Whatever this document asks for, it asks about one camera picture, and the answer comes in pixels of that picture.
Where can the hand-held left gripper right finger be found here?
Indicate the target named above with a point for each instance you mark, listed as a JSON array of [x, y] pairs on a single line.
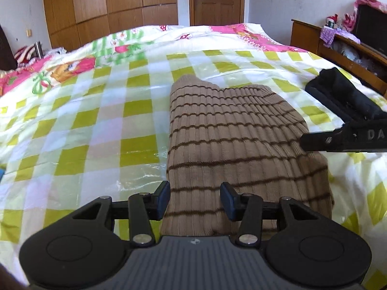
[[228, 201]]

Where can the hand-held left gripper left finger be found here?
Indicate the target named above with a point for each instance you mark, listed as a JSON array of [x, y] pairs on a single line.
[[163, 201]]

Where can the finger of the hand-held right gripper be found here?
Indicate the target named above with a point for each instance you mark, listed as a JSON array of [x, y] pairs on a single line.
[[320, 141]]

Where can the brown striped knit sweater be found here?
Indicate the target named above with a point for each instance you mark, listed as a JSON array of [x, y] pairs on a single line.
[[226, 133]]

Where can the black folded garment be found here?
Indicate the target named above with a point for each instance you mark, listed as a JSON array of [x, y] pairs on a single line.
[[341, 93]]

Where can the clear plastic bags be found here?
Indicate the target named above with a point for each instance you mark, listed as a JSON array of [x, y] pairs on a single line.
[[346, 50]]

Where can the green white checkered sheet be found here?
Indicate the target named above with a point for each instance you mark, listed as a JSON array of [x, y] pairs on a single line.
[[105, 120]]

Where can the purple patterned cloth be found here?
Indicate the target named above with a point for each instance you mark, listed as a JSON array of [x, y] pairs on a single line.
[[328, 36]]

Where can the wooden cabinet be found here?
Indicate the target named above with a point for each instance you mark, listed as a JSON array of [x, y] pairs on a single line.
[[305, 36]]

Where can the black television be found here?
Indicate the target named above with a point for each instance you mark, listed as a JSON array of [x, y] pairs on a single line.
[[372, 25]]

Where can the pink floral cloth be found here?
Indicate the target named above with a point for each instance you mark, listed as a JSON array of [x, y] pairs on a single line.
[[349, 21]]

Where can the red white figurine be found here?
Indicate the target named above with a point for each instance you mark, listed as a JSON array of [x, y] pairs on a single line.
[[331, 21]]

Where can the pink floral quilt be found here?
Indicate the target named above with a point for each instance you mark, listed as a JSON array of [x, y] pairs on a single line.
[[121, 40]]

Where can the wooden door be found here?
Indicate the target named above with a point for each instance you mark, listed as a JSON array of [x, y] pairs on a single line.
[[217, 0]]

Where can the red white striped cloth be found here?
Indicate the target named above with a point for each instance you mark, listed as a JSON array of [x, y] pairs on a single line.
[[25, 55]]

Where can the wooden wardrobe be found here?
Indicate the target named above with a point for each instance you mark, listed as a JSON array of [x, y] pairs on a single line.
[[105, 3]]

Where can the dark wooden headboard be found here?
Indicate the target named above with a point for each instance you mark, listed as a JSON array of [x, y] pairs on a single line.
[[6, 51]]

